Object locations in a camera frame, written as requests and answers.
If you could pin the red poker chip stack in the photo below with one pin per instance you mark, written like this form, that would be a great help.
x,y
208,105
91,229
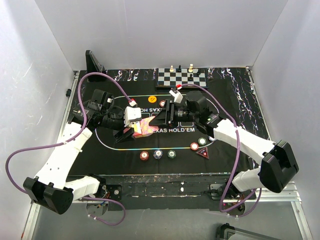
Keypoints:
x,y
144,155

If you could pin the black triangular all-in marker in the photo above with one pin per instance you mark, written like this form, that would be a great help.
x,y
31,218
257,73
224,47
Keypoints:
x,y
203,152

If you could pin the black poker table mat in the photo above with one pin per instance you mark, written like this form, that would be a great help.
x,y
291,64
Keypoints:
x,y
167,150

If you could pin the green poker chip stack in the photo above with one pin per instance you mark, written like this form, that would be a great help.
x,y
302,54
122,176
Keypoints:
x,y
171,154

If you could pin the black chess piece centre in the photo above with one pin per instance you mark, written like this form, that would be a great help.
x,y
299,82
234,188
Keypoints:
x,y
191,77

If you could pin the red chips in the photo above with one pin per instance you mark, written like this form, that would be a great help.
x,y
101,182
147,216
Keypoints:
x,y
194,146
162,103

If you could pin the black white chessboard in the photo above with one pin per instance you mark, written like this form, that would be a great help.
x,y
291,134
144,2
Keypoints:
x,y
167,80

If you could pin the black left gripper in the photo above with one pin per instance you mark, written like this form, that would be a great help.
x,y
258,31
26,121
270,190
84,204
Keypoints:
x,y
120,136

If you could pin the white chess piece right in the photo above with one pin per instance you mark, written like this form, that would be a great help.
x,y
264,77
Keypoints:
x,y
190,69

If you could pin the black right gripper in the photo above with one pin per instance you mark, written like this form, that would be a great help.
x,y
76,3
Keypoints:
x,y
161,118

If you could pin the black chess piece left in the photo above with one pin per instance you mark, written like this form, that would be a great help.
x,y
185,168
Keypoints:
x,y
179,70

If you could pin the green chips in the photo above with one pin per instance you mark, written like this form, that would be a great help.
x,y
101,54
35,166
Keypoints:
x,y
202,141

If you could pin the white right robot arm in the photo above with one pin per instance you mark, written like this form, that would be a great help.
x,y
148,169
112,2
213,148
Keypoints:
x,y
276,161

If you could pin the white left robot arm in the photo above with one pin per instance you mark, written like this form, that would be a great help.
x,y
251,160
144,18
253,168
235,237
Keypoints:
x,y
50,188

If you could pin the red-backed playing card deck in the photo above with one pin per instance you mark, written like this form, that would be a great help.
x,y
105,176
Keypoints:
x,y
146,129

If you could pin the black card dealer shoe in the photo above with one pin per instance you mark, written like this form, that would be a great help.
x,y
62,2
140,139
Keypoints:
x,y
94,66

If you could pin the blue poker chip stack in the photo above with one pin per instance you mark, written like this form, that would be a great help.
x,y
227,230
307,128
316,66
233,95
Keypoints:
x,y
158,154

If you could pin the yellow big blind button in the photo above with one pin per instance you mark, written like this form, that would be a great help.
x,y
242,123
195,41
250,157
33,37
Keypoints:
x,y
152,99

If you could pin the black case corner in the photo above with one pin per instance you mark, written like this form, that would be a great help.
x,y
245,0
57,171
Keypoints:
x,y
228,232

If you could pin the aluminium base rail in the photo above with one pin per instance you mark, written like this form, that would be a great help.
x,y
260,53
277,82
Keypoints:
x,y
160,193

